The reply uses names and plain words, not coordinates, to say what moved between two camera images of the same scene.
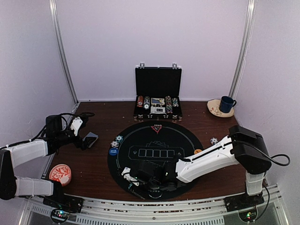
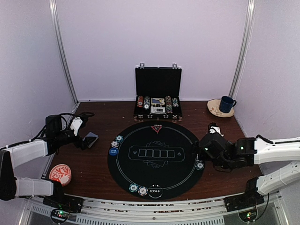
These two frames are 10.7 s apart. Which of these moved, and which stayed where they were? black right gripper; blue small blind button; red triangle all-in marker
Moved: black right gripper
Stayed: blue small blind button; red triangle all-in marker
